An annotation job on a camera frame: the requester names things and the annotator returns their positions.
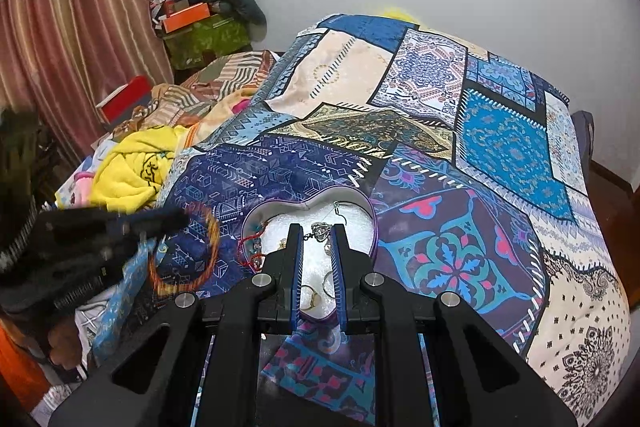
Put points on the hook earring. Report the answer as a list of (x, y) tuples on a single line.
[(342, 209)]

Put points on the yellow round object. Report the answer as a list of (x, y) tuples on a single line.
[(402, 13)]

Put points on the person's left forearm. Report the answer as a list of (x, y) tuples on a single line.
[(20, 252)]

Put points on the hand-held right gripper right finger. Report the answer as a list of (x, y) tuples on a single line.
[(340, 272)]

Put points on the cartoon print sheet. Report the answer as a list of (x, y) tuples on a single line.
[(75, 187)]

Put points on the heart-shaped tin box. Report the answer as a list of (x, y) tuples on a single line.
[(350, 217)]

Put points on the striped brown curtain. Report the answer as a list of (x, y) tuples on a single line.
[(85, 22)]

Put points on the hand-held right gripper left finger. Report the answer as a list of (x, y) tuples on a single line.
[(296, 272)]

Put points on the red box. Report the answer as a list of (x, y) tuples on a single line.
[(125, 99)]

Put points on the patchwork blue blanket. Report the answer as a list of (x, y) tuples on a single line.
[(450, 132)]

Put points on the yellow towel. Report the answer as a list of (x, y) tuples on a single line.
[(132, 167)]

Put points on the orange box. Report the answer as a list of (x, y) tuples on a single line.
[(186, 17)]

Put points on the green patterned bag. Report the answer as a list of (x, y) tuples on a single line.
[(207, 39)]

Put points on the person's left hand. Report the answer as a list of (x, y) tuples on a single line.
[(67, 344)]

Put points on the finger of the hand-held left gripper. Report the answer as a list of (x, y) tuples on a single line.
[(157, 219)]

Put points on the striped orange blanket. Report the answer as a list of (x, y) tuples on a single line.
[(220, 87)]

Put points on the silver drop earring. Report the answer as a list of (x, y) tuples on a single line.
[(320, 232)]

